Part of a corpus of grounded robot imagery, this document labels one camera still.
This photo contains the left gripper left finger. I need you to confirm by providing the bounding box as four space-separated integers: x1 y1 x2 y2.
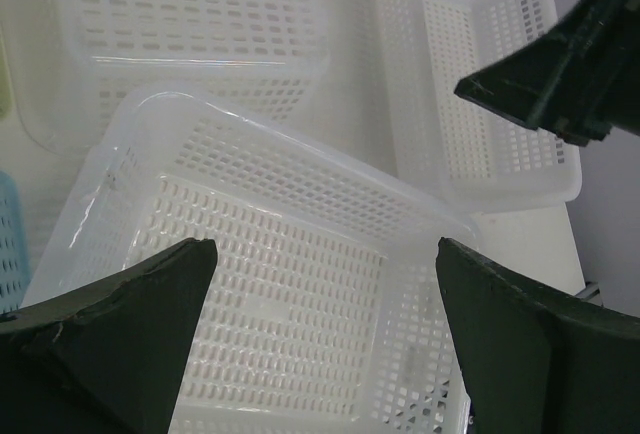
1 238 218 433

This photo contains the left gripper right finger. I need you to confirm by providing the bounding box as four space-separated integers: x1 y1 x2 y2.
436 238 639 433

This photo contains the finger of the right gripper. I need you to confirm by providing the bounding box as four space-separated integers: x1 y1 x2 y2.
454 0 639 145

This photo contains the blue basket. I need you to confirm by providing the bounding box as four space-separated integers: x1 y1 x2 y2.
0 172 31 314

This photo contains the white bottom basket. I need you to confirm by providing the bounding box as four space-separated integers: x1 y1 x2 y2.
375 0 582 212

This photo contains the clear perforated basket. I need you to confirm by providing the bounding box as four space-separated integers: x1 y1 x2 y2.
24 81 477 433
1 0 329 154

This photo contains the green perforated basket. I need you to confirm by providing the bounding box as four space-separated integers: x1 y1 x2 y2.
0 39 12 119

